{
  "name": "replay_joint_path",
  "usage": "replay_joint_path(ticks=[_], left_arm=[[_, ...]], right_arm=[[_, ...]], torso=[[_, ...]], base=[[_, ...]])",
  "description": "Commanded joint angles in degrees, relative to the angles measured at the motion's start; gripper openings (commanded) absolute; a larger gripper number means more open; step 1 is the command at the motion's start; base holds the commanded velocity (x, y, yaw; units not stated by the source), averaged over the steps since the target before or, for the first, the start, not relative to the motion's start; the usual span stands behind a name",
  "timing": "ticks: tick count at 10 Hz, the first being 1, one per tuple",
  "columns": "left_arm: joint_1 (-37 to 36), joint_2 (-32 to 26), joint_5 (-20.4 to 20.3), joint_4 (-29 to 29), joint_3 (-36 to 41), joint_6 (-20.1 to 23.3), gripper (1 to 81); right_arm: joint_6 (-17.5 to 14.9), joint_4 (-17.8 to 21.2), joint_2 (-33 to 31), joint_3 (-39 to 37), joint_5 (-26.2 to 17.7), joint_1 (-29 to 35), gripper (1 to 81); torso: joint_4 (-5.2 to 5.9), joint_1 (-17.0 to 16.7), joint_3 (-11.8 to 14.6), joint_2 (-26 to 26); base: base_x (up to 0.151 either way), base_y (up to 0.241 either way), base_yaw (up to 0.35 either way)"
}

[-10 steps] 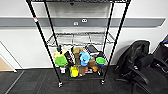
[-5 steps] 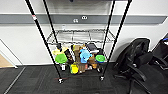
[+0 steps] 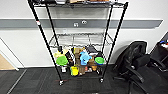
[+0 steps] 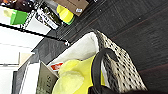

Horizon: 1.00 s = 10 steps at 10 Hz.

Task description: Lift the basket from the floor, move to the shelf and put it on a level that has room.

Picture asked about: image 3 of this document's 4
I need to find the black office chair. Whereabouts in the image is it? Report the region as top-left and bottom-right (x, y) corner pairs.
(112, 40), (168, 94)

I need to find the long grey wall band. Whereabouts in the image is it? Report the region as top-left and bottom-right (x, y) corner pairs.
(0, 17), (165, 30)

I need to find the cluttered dark desk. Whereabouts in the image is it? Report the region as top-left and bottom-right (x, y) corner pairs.
(149, 31), (168, 72)

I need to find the brown cardboard carton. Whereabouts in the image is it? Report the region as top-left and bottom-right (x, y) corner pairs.
(73, 47), (84, 60)

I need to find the small white bottle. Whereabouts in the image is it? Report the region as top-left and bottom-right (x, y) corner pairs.
(61, 65), (68, 74)

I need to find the blue plush toy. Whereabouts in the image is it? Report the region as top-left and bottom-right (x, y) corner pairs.
(78, 50), (93, 67)

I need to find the square white wall outlet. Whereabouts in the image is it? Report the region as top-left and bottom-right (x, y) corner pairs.
(73, 21), (80, 28)

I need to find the black wire shelf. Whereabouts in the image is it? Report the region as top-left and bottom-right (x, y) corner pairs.
(26, 0), (130, 86)

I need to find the pale yellow packet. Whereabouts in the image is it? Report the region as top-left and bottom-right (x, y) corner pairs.
(53, 50), (65, 58)

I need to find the lime green lidded container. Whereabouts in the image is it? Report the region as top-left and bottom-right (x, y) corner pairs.
(55, 55), (69, 67)

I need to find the green bowl with blue rim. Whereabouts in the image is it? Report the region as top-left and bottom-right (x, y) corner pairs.
(94, 56), (106, 66)

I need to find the white door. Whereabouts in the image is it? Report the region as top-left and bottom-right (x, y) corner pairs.
(0, 35), (22, 72)

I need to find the orange brown packet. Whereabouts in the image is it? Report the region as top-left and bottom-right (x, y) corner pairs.
(89, 64), (98, 72)

